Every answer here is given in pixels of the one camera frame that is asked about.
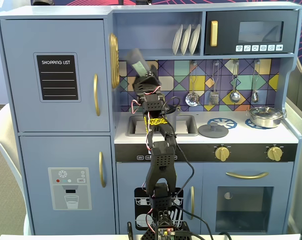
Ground blue dishwasher door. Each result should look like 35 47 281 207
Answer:
115 161 203 235

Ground gold toy telephone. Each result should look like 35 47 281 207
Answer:
108 32 121 90

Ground gray plastic pot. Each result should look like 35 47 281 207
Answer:
162 104 179 132

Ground blue stove burner grate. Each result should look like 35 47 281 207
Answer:
206 117 238 131

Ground gold dishwasher door handle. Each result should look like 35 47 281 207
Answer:
189 185 196 221

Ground white curved chair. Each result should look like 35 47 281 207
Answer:
0 102 32 236

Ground gray round pot lid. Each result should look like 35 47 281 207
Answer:
197 123 230 139

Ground gold stove knob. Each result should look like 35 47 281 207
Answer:
214 145 231 162
266 145 284 162

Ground steel spatula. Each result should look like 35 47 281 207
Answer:
208 60 220 106

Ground steel skimmer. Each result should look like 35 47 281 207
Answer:
185 60 201 108

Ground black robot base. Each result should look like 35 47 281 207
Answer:
141 210 192 240

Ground blue fridge door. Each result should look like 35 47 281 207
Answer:
0 19 111 133

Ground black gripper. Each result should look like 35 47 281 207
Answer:
132 64 162 98

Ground gold microwave handle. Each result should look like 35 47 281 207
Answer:
210 20 219 48

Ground gray plate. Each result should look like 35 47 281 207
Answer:
189 23 202 56
180 23 193 56
172 23 184 56

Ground yellow printed tape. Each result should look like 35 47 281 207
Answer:
147 117 169 126

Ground gold fridge door handle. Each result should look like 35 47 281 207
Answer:
93 73 102 117

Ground blue freezer door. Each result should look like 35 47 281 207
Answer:
18 135 112 235

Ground robot controller board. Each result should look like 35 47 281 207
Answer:
156 225 177 240

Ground blue toy kitchen unit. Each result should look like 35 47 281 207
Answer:
0 1 302 236

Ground black shopping list board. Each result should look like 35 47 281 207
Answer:
36 54 80 101

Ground dark round object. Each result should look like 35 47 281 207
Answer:
31 0 55 7

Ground gold oven door handle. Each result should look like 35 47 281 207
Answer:
225 170 270 180

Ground blue oven door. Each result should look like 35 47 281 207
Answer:
202 161 295 235

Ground steel pot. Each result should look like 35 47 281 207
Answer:
246 109 288 129

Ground steel ladle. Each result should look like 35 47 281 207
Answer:
228 60 242 104

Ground gray toy sink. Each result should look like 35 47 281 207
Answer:
125 114 200 138

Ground gold freezer door handle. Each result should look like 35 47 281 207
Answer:
98 150 107 189

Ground steel pot lid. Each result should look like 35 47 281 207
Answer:
249 105 284 118

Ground steel spoon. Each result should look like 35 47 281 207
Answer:
250 59 261 103

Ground dark microwave door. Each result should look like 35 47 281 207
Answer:
205 9 300 56

